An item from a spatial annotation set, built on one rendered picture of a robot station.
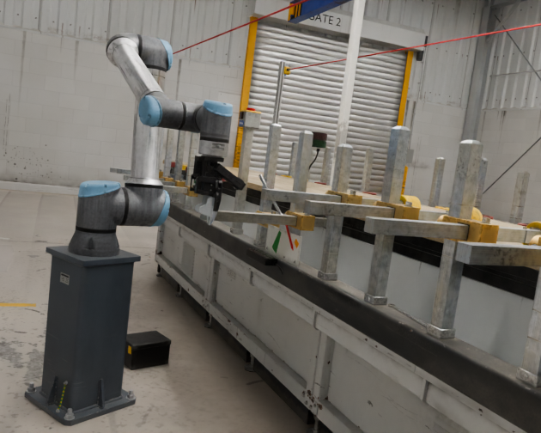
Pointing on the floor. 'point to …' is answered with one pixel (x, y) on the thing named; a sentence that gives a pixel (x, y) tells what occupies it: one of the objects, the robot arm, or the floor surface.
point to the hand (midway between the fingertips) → (211, 221)
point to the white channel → (349, 77)
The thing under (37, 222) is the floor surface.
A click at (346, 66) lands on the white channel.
